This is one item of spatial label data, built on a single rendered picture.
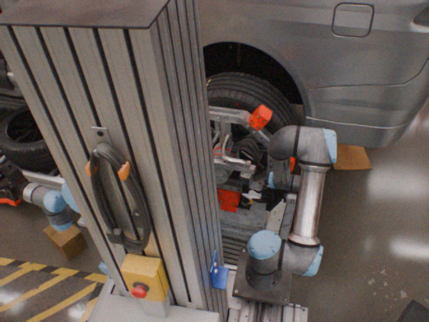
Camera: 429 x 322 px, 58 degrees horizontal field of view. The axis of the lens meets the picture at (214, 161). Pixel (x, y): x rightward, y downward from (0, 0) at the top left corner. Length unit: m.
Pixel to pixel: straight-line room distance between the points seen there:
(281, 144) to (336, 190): 1.75
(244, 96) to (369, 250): 1.42
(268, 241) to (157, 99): 0.96
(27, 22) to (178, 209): 0.41
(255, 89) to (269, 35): 0.27
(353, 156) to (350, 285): 1.19
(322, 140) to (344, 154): 2.02
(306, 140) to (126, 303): 0.78
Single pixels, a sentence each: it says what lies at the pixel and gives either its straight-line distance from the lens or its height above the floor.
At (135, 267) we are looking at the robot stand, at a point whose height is 1.46.
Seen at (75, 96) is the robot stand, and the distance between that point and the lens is 0.67.
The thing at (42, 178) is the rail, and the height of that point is 0.39.
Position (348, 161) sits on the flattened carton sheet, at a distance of 3.33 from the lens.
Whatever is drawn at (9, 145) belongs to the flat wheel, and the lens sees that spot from 3.20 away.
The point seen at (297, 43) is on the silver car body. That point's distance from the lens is 2.02.
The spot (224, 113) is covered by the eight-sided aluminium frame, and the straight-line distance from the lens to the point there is 1.90.
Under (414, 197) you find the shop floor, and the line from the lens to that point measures 3.21.
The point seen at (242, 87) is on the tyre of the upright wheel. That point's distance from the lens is 1.98.
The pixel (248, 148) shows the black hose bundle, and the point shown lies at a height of 1.04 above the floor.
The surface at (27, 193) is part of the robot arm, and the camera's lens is 1.57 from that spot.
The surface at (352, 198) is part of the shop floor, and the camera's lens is 3.07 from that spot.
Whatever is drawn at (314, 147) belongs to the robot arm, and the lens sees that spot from 1.37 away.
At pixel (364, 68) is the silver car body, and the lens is 2.06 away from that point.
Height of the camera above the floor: 2.24
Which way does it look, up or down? 43 degrees down
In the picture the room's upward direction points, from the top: 6 degrees counter-clockwise
